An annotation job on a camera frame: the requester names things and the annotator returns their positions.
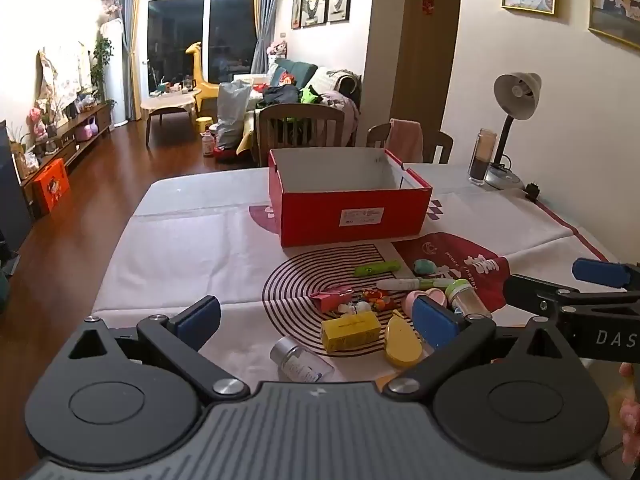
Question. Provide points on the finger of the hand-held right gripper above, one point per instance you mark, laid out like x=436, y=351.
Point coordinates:
x=600, y=272
x=535, y=292

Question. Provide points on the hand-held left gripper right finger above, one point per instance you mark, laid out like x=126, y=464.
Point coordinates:
x=435, y=322

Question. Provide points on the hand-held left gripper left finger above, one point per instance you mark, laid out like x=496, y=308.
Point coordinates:
x=200, y=317

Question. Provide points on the pink heart-shaped dish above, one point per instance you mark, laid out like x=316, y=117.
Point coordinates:
x=411, y=302

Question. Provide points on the yellow mango-shaped case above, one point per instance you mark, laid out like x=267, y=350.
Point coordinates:
x=400, y=340

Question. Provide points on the green-capped small bottle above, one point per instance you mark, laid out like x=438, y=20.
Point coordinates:
x=462, y=292

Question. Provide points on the white printed tube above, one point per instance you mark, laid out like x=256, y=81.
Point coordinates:
x=400, y=286

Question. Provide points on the small teal toy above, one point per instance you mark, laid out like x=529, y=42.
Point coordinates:
x=424, y=266

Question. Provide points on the green tube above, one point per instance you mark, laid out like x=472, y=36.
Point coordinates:
x=377, y=268

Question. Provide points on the yellow carton box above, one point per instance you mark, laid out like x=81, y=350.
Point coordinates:
x=350, y=332

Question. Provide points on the white bunny toy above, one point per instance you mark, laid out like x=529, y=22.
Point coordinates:
x=350, y=309

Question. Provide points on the pink binder clip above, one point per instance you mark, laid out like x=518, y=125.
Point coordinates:
x=330, y=299

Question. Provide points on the red cardboard box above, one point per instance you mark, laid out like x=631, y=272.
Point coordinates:
x=310, y=210

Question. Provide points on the person's right hand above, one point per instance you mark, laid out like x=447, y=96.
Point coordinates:
x=631, y=412

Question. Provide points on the white printed tablecloth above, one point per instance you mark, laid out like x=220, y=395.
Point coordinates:
x=200, y=240

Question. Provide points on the black plug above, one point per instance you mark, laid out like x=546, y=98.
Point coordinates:
x=532, y=191

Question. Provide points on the tall glass jar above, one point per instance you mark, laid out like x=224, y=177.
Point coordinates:
x=482, y=160

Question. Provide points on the plastic jug with red cap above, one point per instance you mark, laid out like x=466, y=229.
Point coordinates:
x=208, y=145

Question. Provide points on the wooden chair with towel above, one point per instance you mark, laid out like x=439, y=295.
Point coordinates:
x=442, y=145

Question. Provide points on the pink towel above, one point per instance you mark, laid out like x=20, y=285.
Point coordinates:
x=406, y=140

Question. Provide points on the small yellow stool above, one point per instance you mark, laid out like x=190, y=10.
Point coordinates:
x=204, y=122

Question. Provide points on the orange gift box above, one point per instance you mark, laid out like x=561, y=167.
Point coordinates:
x=52, y=187

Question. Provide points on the grey desk lamp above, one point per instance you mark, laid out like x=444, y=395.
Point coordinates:
x=517, y=90

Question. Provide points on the large grey plastic bag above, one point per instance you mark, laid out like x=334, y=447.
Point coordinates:
x=232, y=110

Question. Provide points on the wooden TV cabinet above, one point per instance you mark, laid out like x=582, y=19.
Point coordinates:
x=75, y=145

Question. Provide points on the wooden coffee table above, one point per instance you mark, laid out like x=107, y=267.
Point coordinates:
x=167, y=105

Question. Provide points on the pink handbag toy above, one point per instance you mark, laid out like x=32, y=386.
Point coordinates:
x=86, y=131

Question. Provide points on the black television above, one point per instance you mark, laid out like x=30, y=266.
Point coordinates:
x=12, y=195

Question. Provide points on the wooden slatted chair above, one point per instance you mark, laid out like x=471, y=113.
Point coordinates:
x=300, y=112

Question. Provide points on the yellow giraffe figure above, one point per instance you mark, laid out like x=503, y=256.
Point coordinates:
x=197, y=75

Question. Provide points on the brown wooden door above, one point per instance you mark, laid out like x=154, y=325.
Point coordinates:
x=425, y=70

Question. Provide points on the pile of clothes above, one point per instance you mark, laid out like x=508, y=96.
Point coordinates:
x=320, y=97

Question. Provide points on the pink flower bouquet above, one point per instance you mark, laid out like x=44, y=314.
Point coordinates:
x=37, y=122

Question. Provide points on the white standing air conditioner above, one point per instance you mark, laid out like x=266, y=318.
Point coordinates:
x=117, y=70

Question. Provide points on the green sofa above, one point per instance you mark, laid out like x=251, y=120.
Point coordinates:
x=300, y=67

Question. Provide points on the gold framed figure picture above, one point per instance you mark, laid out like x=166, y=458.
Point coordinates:
x=617, y=0

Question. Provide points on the green potted plant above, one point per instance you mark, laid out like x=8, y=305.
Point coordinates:
x=102, y=60

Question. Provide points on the grey yellow curtain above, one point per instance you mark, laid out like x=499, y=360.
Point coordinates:
x=129, y=50
x=262, y=25

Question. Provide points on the glass sliding door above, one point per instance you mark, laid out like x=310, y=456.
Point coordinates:
x=175, y=40

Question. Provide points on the red door decoration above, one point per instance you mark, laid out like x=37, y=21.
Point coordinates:
x=428, y=3

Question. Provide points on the printed wall cloth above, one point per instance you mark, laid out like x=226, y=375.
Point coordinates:
x=62, y=77

